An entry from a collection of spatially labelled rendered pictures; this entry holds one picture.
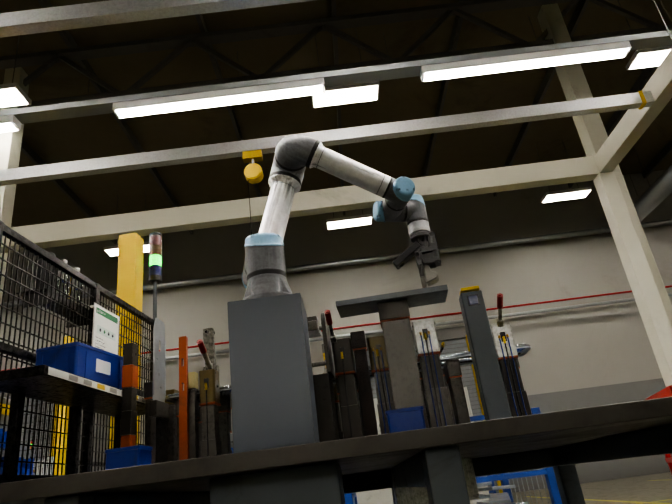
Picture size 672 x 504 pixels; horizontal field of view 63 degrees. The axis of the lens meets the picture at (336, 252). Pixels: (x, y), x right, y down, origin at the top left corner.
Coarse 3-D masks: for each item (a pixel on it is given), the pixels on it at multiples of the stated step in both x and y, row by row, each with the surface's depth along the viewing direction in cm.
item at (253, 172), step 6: (252, 150) 462; (258, 150) 461; (246, 156) 459; (252, 156) 459; (258, 156) 459; (246, 162) 465; (252, 162) 460; (246, 168) 453; (252, 168) 453; (258, 168) 453; (246, 174) 451; (252, 174) 451; (258, 174) 450; (252, 180) 453; (258, 180) 455
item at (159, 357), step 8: (160, 320) 232; (160, 328) 231; (160, 336) 229; (160, 352) 227; (160, 360) 226; (160, 368) 224; (160, 376) 223; (160, 384) 222; (160, 392) 221; (160, 400) 219
